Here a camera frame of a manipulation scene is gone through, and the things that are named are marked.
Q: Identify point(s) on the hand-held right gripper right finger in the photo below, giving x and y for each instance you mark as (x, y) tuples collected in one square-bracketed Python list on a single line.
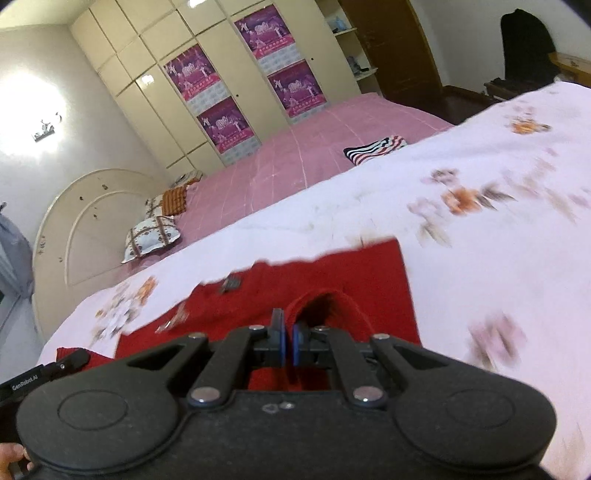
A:
[(298, 344)]

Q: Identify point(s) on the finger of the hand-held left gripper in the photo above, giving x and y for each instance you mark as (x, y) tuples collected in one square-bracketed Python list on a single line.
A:
[(71, 361)]

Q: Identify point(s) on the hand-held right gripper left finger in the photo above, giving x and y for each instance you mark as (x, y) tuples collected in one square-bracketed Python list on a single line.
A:
[(277, 337)]

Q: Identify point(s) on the red sequined sweater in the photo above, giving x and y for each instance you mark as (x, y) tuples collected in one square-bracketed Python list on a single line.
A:
[(360, 277)]

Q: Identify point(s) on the person's left hand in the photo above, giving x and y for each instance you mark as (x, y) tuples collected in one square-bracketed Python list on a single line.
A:
[(11, 454)]

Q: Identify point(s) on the cream round headboard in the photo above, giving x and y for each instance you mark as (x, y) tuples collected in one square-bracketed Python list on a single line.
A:
[(83, 240)]

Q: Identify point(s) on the grey blue curtain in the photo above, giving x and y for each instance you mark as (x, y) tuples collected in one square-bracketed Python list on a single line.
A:
[(14, 254)]

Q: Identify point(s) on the large brown patterned white pillow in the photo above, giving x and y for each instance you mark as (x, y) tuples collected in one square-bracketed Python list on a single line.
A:
[(150, 237)]

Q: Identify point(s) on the orange striped pillow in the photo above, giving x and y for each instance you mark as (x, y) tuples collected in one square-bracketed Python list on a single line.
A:
[(175, 201)]

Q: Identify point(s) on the small brown patterned white pillow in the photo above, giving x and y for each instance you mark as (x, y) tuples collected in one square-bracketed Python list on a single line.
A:
[(154, 205)]

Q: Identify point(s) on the pink checked bed cover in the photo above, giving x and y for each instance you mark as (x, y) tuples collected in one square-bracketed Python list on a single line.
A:
[(300, 161)]

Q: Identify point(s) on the striped folded cloth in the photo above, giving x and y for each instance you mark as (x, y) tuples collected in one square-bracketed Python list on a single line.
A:
[(375, 150)]

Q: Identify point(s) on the cream corner shelf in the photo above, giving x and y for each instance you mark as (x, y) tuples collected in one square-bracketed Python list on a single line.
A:
[(351, 50)]

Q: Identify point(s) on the cream wardrobe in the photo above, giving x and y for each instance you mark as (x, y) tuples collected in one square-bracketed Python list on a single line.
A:
[(138, 69)]

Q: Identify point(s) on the brown wooden door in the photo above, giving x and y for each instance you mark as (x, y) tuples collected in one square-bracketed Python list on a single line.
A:
[(397, 55)]

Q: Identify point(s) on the black bag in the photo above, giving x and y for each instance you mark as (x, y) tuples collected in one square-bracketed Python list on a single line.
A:
[(526, 46)]

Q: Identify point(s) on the light wooden furniture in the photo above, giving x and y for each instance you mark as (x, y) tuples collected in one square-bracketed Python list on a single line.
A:
[(570, 64)]

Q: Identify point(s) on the purple wall poster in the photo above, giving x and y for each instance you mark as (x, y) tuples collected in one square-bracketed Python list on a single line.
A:
[(190, 71), (263, 30), (226, 123), (298, 88)]

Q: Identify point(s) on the wall lamp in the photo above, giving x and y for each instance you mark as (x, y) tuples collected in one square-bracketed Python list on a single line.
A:
[(46, 128)]

